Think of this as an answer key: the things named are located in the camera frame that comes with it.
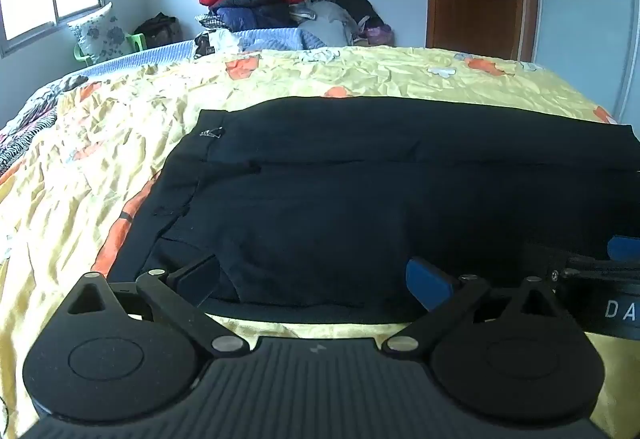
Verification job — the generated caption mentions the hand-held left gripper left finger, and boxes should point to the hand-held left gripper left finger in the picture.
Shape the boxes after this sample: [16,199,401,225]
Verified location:
[62,254,248,361]

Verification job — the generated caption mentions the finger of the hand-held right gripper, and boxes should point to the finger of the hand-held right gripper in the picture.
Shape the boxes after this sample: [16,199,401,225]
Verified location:
[560,235,640,272]

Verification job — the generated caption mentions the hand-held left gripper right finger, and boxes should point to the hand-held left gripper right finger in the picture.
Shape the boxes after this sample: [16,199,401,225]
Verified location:
[382,256,568,362]

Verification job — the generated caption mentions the black pants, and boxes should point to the black pants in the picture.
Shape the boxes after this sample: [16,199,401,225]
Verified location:
[107,95,640,322]

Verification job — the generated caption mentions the yellow floral bed sheet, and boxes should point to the yellow floral bed sheet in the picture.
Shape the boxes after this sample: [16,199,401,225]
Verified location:
[0,45,640,439]

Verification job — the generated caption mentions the blue quilted blanket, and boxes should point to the blue quilted blanket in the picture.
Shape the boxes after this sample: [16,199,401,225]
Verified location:
[82,26,326,70]

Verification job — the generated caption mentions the striped patterned cloth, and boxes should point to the striped patterned cloth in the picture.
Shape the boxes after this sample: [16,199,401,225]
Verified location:
[0,78,91,176]

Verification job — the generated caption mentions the white wardrobe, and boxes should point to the white wardrobe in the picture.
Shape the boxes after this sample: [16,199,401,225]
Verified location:
[534,0,640,132]

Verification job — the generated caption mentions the black and white printed cloth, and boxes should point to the black and white printed cloth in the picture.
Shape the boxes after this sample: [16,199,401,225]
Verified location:
[193,29,242,60]

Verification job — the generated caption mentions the green plastic chair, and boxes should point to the green plastic chair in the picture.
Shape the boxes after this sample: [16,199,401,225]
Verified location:
[74,33,146,66]

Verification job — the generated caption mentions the dark brown bag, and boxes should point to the dark brown bag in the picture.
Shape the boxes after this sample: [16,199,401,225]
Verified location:
[132,13,184,48]

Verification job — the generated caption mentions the purple cloth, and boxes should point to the purple cloth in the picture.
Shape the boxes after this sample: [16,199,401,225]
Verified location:
[364,24,396,48]

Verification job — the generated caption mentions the floral pillow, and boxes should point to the floral pillow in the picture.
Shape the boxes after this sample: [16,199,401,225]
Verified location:
[67,3,133,66]

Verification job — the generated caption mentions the navy puffer jacket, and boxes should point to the navy puffer jacket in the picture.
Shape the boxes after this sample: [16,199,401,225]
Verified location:
[209,0,302,32]

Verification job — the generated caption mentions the grey garment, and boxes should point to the grey garment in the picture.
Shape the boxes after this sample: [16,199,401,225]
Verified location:
[296,0,359,48]

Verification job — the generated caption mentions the black backpack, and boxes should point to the black backpack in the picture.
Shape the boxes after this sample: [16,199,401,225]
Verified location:
[336,0,387,34]

